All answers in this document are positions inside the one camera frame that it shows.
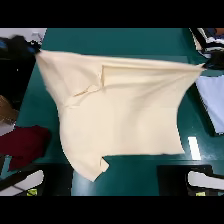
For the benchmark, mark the cream T-shirt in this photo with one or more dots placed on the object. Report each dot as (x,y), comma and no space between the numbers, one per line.
(126,110)

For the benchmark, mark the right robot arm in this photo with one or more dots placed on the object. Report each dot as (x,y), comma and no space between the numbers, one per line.
(206,180)

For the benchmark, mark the dark red garment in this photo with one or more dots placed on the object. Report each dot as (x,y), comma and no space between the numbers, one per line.
(23,143)

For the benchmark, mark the white garment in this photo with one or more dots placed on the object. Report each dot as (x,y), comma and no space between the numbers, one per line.
(215,100)

